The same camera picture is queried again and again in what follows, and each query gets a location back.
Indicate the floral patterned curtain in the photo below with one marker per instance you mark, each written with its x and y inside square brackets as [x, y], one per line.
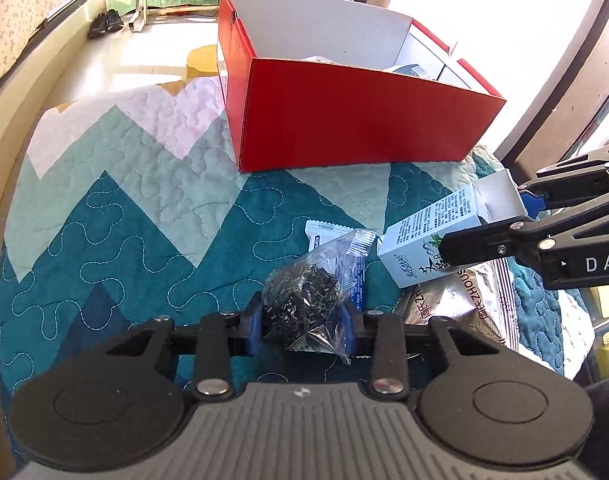
[19, 15]

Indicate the pair of dark shoes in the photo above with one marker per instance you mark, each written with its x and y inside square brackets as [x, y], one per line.
[105, 24]

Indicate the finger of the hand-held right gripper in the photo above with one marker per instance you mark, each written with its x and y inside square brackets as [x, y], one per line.
[484, 244]
[529, 202]

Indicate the small blue white carton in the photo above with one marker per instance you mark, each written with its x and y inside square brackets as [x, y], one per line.
[424, 232]

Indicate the small white sachet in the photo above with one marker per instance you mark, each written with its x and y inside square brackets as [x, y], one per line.
[329, 234]

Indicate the red cardboard box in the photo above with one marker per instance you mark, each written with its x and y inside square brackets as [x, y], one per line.
[344, 115]

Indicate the zigzag quilted blanket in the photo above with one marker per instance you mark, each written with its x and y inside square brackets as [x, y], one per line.
[124, 210]

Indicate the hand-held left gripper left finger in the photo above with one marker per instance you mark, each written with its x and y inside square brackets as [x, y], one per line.
[254, 322]

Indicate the clear bag of black bits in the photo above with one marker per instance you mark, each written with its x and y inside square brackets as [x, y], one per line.
[309, 290]

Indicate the wet wipes pack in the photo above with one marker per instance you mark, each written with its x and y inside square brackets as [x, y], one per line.
[409, 69]

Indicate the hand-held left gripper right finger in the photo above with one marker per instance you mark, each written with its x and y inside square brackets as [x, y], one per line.
[348, 329]

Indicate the person's dark pants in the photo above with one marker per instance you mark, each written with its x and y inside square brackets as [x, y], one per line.
[606, 415]

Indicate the silver foil snack packet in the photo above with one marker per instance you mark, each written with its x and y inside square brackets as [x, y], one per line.
[464, 295]

